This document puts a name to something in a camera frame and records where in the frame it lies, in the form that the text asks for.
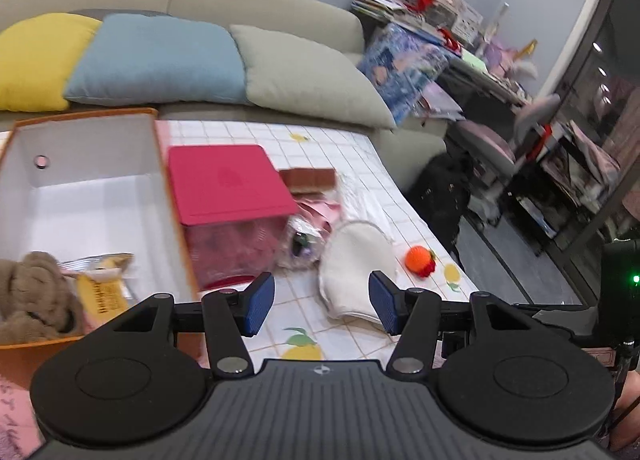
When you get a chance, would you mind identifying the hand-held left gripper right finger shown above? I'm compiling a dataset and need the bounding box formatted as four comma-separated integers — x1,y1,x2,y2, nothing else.
368,270,543,377

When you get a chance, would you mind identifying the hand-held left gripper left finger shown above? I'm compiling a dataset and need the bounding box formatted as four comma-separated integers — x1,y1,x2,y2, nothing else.
107,272,277,380

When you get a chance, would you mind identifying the white cloth mitt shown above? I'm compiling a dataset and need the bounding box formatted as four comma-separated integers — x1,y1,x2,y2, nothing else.
318,221,398,325

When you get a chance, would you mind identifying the orange crochet ball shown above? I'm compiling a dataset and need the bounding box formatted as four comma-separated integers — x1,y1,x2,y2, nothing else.
404,246,438,278

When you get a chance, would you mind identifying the orange storage box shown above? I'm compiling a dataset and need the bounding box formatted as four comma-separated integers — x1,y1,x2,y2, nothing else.
0,108,202,386

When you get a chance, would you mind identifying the clear plastic bag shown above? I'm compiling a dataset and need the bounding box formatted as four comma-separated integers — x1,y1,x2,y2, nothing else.
277,215,326,271

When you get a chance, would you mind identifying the pink packet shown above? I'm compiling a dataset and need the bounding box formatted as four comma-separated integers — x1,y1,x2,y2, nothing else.
292,195,343,241

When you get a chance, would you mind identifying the black backpack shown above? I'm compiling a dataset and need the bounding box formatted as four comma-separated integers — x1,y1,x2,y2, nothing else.
407,155,473,261

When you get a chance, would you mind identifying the clear box with red lid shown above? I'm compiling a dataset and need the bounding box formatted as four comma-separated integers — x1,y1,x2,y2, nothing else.
167,145,301,293

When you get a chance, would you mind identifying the yellow snack packet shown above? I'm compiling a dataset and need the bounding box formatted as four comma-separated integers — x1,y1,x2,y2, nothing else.
60,252,136,328

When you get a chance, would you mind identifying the checked fruit-print tablecloth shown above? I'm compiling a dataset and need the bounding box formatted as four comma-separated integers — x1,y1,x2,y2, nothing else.
0,120,481,376

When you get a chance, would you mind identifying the glass door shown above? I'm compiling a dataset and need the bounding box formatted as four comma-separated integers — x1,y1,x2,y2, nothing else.
537,0,640,303

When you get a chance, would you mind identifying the pink and grey chair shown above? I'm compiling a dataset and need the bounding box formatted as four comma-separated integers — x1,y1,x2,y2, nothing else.
457,94,563,203

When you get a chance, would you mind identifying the pink paper stack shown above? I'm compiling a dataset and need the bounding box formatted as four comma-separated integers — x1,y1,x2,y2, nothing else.
414,80,467,121

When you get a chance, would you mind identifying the brown plush toy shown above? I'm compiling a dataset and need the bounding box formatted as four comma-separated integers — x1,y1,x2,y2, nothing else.
0,251,86,341

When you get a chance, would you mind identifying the grey-green pillow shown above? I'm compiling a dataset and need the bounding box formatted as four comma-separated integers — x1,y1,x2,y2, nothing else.
229,24,397,129

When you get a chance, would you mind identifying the blue printed box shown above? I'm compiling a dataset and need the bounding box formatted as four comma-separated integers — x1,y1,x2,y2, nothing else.
357,22,448,127

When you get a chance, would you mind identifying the cluttered desk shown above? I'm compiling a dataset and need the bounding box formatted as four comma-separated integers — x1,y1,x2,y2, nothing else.
440,47,533,110

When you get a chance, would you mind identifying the light blue pillow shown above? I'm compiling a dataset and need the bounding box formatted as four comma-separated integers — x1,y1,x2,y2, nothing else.
64,14,253,106

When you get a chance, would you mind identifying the pink printed blanket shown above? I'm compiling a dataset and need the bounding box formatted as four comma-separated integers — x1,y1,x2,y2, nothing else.
0,374,43,458

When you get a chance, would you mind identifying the white printed carton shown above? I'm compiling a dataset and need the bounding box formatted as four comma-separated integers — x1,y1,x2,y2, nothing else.
425,0,484,43

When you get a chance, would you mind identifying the stack of books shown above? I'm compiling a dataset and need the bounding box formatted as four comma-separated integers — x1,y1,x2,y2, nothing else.
350,0,407,21

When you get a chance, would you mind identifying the yellow pillow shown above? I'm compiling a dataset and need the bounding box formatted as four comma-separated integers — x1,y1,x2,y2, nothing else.
0,13,103,112

